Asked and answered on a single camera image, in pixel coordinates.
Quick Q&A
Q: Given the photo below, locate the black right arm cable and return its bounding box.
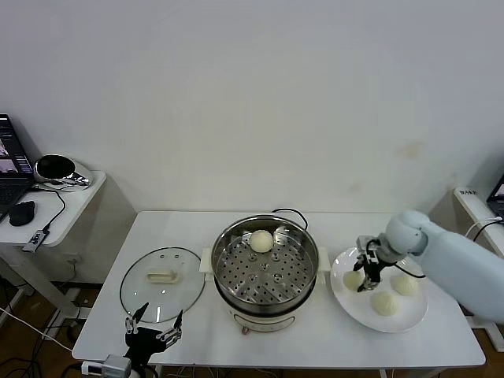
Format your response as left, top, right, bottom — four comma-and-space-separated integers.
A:
393, 261, 428, 280

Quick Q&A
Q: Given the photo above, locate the white side desk with label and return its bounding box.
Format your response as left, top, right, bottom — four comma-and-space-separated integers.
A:
452, 187, 504, 343

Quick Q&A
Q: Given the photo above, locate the dark laptop with blue edge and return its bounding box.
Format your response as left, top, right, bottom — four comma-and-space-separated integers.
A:
487, 172, 504, 217

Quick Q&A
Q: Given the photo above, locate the chrome and black headset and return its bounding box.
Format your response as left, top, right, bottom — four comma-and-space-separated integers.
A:
34, 153, 95, 191

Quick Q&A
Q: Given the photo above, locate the white floor cable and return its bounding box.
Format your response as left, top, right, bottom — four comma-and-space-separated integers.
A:
0, 306, 64, 348

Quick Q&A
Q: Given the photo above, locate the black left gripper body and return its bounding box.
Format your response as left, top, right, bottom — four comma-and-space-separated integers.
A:
124, 328, 174, 361

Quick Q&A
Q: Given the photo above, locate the black computer mouse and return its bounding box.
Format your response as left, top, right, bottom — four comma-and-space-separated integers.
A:
8, 199, 37, 228

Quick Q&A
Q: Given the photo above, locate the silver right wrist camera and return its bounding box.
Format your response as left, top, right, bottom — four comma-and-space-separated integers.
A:
356, 235, 382, 257

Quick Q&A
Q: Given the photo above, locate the black open laptop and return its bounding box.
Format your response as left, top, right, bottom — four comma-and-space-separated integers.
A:
0, 113, 36, 222

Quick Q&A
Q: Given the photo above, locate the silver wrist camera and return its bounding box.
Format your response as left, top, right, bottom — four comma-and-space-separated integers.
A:
356, 235, 382, 257
81, 354, 132, 378

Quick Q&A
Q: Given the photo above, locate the black cable with adapter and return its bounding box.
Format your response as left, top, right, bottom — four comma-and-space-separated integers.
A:
470, 220, 504, 243

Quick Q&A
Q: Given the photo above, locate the perforated steel steamer basket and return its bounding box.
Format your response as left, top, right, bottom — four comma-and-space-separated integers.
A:
211, 215, 319, 306

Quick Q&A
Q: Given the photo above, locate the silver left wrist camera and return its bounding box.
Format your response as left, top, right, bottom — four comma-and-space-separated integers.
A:
81, 354, 132, 378

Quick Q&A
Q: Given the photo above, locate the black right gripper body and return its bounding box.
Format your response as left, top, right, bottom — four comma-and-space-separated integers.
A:
361, 255, 385, 285

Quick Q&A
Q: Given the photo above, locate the white steamed baozi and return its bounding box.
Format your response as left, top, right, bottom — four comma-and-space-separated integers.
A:
393, 275, 421, 297
343, 270, 365, 292
249, 230, 273, 254
371, 291, 399, 317

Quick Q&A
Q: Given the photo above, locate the white round plate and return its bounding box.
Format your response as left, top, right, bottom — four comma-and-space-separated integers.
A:
330, 246, 429, 335

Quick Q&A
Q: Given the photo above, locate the glass lid with cream handle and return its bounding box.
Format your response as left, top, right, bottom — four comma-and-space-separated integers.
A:
119, 246, 206, 321

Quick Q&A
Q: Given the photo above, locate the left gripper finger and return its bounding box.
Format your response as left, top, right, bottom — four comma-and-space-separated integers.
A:
157, 309, 185, 350
124, 302, 150, 335

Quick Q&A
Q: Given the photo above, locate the white rounded side desk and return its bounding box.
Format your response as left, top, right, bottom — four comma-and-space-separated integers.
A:
0, 170, 108, 328

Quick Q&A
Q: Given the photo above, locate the cream electric pot base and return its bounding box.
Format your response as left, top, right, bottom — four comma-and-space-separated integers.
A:
199, 246, 331, 335

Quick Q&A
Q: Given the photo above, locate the grey usb hub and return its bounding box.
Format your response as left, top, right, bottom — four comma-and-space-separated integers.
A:
22, 228, 51, 253

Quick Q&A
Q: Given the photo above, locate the white charging cable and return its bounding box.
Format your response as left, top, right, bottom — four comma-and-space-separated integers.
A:
464, 217, 504, 239

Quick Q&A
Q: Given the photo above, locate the black hub cable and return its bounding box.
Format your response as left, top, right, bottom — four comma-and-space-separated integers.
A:
29, 183, 68, 233

